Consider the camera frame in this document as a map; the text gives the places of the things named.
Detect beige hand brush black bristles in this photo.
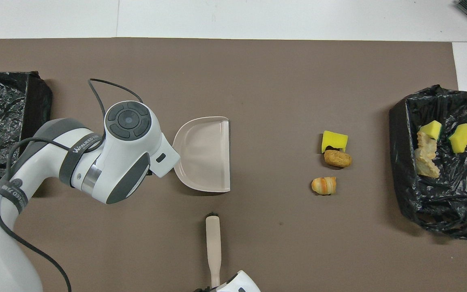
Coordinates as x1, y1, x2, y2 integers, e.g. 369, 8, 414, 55
205, 212, 222, 288

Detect beige plastic dustpan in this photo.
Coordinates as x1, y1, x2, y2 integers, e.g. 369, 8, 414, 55
172, 116, 231, 193

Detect pale bread chunk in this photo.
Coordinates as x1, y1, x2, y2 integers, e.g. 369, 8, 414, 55
414, 148, 441, 179

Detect elongated striped croissant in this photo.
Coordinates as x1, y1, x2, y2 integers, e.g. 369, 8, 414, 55
416, 131, 437, 151

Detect small yellow sponge wedge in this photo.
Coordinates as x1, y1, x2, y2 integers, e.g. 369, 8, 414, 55
420, 120, 443, 141

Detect notched yellow sponge piece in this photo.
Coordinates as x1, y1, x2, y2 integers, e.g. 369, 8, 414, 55
448, 123, 467, 154

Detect round striped croissant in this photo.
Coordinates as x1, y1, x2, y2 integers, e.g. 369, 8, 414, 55
311, 176, 337, 195

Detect brown bread bun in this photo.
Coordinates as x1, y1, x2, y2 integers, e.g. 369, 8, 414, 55
324, 150, 352, 168

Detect rectangular yellow sponge piece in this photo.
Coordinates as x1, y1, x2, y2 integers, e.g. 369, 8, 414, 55
321, 130, 349, 154

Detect large brown paper mat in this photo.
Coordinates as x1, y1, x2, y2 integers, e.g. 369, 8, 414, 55
0, 38, 467, 292

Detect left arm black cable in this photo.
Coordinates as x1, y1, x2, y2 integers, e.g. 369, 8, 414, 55
0, 78, 145, 292

